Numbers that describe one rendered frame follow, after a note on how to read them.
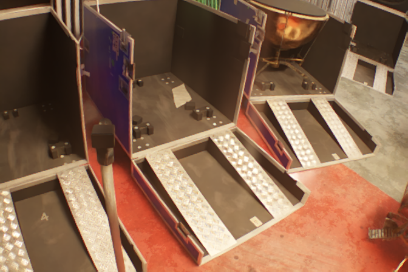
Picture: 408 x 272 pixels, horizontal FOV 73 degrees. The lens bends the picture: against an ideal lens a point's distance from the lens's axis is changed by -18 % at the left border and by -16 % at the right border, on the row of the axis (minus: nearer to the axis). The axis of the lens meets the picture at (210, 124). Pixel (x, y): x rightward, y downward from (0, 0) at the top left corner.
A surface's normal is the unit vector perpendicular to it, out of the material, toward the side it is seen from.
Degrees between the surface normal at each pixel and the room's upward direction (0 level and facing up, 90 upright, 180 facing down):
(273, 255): 0
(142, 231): 0
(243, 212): 1
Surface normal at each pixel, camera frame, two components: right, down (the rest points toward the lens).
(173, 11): 0.59, 0.52
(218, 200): 0.14, -0.81
